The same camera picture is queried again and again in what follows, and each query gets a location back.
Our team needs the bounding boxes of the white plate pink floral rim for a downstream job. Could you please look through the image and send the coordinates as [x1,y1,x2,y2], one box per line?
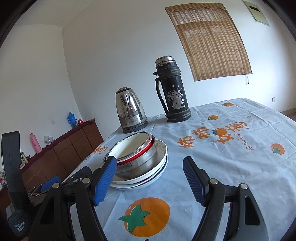
[111,140,168,189]

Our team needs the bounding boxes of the crumpled clear plastic bag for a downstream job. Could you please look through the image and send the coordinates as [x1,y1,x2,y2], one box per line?
[44,136,55,145]

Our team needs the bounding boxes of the stainless steel bowl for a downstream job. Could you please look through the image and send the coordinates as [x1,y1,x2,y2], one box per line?
[103,139,157,179]

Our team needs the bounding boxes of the white enamel bowl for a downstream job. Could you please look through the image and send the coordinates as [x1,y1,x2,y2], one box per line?
[105,132,152,163]

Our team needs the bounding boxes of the brown wooden sideboard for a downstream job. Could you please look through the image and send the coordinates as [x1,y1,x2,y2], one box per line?
[0,118,104,209]

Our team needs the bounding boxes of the stainless steel electric kettle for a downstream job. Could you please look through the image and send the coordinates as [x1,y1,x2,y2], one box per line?
[115,87,149,133]

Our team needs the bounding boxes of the bamboo window blind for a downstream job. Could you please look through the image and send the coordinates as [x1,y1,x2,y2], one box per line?
[165,3,252,81]

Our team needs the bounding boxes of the white plate red flowers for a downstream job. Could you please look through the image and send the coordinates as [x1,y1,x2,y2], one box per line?
[110,159,169,188]

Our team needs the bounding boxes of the wall electrical panel box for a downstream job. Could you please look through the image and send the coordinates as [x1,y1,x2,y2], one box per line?
[242,1,269,26]

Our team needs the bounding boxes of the grey printed tablecloth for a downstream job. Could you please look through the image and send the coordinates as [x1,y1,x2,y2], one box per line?
[62,97,296,241]

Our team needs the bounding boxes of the black thermos flask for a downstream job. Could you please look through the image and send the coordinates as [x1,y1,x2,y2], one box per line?
[154,56,191,123]

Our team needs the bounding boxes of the red plastic bowl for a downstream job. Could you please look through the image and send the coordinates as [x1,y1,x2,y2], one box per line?
[117,136,155,165]

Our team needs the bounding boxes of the pink thermos bottle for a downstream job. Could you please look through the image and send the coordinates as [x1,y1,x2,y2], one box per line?
[30,133,42,154]

